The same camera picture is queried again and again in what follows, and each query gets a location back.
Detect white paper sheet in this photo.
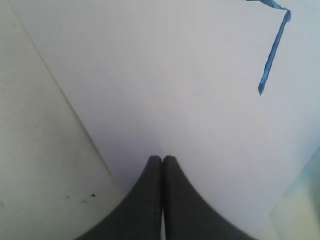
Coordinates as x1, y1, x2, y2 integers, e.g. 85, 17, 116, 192
11, 0, 320, 235

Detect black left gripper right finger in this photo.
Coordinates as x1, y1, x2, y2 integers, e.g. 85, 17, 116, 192
162, 156, 253, 240

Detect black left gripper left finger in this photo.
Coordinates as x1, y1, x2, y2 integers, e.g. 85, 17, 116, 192
79, 156, 163, 240

